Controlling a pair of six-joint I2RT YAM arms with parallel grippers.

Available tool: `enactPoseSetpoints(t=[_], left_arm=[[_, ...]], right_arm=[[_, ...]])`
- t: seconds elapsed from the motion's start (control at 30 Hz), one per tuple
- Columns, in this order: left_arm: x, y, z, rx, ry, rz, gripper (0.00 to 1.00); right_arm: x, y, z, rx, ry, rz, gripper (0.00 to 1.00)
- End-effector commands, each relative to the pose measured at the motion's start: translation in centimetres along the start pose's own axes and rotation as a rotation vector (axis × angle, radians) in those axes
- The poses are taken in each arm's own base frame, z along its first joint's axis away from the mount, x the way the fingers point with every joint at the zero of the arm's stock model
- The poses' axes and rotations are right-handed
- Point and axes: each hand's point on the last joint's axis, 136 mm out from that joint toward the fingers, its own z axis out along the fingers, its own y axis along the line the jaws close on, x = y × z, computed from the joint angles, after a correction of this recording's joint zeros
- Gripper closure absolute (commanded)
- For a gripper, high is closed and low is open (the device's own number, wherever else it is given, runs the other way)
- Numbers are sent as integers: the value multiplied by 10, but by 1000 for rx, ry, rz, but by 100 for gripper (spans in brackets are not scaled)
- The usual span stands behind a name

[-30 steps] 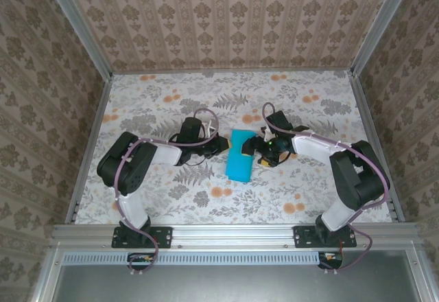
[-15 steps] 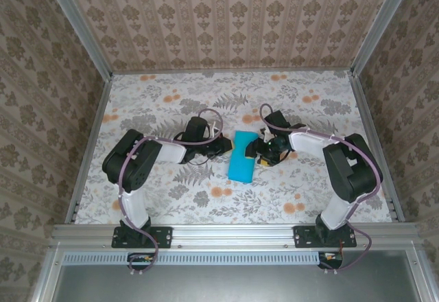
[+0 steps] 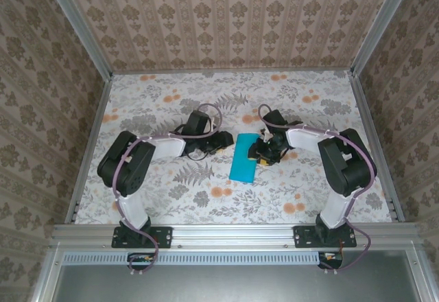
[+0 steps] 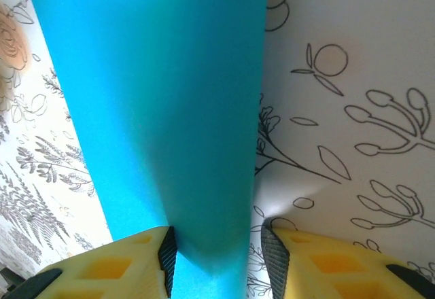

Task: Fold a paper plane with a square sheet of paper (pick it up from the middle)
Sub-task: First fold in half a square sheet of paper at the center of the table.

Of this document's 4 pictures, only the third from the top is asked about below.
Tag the aluminium table edge rail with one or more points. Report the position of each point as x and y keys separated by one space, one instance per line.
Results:
x=379 y=151
x=87 y=151

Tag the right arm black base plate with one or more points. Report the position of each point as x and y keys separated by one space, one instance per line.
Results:
x=303 y=237

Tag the grey metal sheet panel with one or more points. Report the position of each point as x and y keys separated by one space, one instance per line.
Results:
x=233 y=285

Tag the blue rectangular cloth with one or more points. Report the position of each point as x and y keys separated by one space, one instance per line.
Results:
x=243 y=168

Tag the aluminium lower frame bar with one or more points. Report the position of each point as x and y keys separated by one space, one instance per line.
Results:
x=46 y=274
x=420 y=274

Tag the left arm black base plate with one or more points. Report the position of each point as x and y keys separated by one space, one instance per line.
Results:
x=161 y=237

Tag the black connector board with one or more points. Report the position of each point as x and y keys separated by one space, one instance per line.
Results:
x=140 y=261
x=331 y=260

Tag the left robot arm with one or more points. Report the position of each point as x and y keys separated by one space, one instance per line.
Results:
x=127 y=168

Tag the wide aluminium base rail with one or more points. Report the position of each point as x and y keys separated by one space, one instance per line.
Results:
x=233 y=235

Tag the thin aluminium edge rail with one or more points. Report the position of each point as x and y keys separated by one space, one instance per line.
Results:
x=233 y=72

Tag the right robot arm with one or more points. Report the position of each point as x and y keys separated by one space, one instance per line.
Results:
x=343 y=164

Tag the aluminium corner post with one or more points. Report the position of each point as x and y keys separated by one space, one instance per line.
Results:
x=380 y=24
x=77 y=24

